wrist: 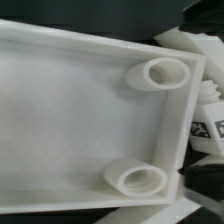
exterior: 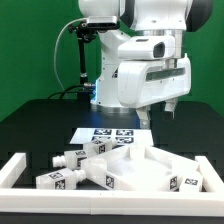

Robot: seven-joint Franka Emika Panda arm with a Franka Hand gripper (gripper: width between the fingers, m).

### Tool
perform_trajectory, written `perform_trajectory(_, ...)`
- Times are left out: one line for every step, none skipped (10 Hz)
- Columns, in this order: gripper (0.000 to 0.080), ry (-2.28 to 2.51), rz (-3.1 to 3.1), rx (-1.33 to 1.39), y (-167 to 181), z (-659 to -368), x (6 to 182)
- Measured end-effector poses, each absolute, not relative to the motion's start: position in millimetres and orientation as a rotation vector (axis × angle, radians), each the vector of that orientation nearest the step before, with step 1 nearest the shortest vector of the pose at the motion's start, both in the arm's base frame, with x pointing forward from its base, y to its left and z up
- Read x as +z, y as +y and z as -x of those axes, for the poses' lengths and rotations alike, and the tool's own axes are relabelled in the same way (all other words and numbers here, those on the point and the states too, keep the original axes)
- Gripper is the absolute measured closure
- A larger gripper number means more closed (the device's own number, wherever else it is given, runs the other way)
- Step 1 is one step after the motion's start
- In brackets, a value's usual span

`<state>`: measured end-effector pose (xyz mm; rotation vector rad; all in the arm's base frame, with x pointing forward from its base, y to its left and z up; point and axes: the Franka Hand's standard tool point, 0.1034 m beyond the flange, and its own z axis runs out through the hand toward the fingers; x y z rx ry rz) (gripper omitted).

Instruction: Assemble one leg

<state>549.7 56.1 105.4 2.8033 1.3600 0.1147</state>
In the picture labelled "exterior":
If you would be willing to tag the white square tabletop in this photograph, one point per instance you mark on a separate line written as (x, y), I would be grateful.
(138, 167)

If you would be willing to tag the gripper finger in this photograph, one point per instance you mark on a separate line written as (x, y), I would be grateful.
(144, 117)
(169, 108)

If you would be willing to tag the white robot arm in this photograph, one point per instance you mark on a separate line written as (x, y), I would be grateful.
(140, 18)

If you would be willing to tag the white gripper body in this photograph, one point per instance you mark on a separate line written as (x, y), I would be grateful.
(143, 83)

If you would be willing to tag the white U-shaped fence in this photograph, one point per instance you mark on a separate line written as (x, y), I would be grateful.
(97, 202)

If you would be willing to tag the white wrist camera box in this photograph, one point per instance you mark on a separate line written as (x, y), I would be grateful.
(147, 48)

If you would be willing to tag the camera on black stand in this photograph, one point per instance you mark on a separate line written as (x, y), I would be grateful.
(86, 32)

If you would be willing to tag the white sheet with markers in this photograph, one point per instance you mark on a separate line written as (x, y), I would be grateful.
(122, 136)

